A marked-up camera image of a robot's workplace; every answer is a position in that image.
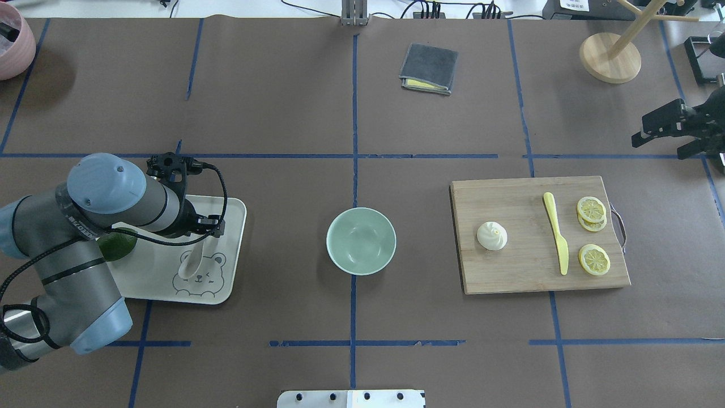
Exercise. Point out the yellow sponge cloth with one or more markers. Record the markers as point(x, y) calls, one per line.
point(417, 85)

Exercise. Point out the wooden cup tree stand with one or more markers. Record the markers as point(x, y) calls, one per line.
point(613, 58)

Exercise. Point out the lemon slice upper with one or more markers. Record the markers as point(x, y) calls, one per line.
point(591, 209)

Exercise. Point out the light green bowl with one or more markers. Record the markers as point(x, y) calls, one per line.
point(361, 241)

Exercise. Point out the bamboo cutting board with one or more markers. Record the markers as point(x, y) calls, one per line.
point(529, 263)

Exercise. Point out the white bear tray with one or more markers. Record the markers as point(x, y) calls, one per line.
point(150, 271)

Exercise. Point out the green avocado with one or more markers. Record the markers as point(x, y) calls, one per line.
point(115, 246)

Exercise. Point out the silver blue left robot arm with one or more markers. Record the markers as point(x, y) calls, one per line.
point(57, 233)

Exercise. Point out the black wine glass rack tray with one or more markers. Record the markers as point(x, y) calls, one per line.
point(705, 58)

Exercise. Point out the aluminium frame post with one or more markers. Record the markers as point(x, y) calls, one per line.
point(354, 13)

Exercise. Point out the grey folded cloth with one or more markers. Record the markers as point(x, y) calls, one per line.
point(430, 64)

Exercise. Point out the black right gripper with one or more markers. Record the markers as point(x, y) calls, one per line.
point(715, 115)

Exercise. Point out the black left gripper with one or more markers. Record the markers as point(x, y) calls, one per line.
point(187, 218)

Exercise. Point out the white plastic spoon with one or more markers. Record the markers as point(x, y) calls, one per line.
point(191, 261)

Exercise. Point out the lemon slice lower back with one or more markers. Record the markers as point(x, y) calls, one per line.
point(593, 226)

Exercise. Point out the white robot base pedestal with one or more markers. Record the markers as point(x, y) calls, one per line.
point(353, 398)

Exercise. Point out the white steamed bun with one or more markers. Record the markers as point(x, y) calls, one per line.
point(492, 236)

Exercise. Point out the yellow plastic knife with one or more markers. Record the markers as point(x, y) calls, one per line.
point(562, 246)

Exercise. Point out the pink bowl with ice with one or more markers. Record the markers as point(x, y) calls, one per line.
point(18, 43)

